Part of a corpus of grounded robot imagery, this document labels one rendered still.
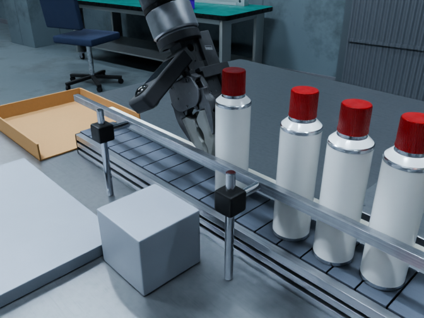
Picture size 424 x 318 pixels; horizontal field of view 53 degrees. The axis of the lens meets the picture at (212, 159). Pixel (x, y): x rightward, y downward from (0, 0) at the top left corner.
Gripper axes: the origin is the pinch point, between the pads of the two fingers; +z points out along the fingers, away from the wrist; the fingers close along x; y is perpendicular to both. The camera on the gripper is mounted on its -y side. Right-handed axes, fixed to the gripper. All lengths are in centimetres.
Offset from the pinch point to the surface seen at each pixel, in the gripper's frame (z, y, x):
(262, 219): 10.5, -0.8, -7.2
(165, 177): 0.6, -3.1, 9.9
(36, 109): -26, 0, 65
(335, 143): 1.7, -2.4, -24.5
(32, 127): -20, -6, 55
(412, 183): 7.5, -1.6, -30.9
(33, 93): -94, 104, 350
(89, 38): -117, 148, 291
